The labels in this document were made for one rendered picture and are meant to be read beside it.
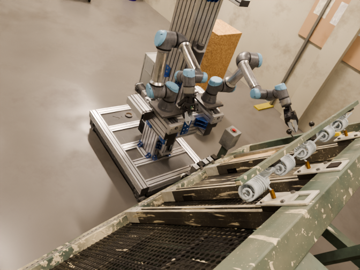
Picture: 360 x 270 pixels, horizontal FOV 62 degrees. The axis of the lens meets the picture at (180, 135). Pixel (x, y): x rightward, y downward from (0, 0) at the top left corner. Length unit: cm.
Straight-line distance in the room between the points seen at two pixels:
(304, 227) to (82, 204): 239
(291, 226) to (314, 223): 12
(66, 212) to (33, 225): 28
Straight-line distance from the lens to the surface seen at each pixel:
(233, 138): 277
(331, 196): 112
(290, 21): 539
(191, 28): 246
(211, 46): 397
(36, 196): 311
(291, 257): 89
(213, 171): 226
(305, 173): 129
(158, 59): 231
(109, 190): 316
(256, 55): 256
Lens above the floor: 248
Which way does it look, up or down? 38 degrees down
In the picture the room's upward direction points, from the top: 20 degrees clockwise
